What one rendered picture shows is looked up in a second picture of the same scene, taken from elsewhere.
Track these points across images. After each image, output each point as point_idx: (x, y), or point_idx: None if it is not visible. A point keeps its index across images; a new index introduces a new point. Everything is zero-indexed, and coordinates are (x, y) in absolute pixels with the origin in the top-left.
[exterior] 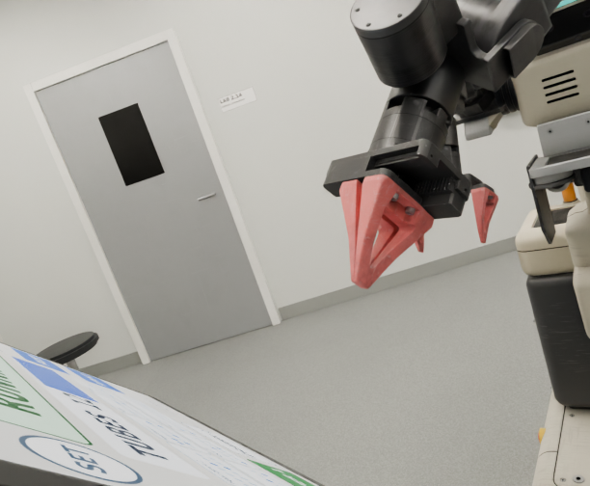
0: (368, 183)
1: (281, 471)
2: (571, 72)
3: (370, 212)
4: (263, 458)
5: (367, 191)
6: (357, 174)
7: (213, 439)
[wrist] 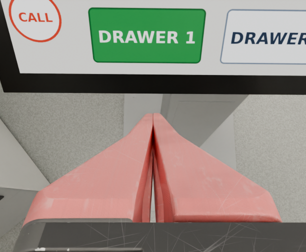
0: (100, 193)
1: (194, 45)
2: None
3: (100, 153)
4: (242, 63)
5: (107, 179)
6: (192, 242)
7: (276, 18)
